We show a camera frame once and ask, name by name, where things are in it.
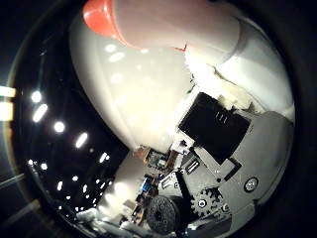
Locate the white spray bottle orange head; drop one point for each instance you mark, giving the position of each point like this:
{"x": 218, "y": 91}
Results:
{"x": 165, "y": 23}

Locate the brown wooden box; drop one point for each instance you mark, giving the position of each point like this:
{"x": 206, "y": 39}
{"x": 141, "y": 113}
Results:
{"x": 142, "y": 153}

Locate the small blue device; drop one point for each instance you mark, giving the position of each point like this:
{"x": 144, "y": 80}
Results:
{"x": 145, "y": 184}

